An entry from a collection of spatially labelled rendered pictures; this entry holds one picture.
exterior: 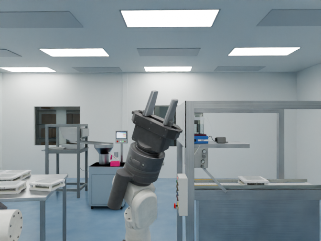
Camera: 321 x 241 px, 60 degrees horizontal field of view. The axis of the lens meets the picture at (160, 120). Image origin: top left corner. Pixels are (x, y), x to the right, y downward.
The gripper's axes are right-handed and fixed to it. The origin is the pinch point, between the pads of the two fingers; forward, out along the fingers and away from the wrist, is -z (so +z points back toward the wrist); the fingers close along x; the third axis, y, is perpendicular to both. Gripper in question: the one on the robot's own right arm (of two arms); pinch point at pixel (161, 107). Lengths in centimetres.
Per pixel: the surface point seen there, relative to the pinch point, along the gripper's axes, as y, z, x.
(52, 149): 339, 266, 359
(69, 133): 359, 225, 341
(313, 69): 718, -45, -32
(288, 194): 230, 92, -55
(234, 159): 690, 238, 53
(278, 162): 260, 75, -36
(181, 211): 110, 92, 12
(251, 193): 213, 101, -23
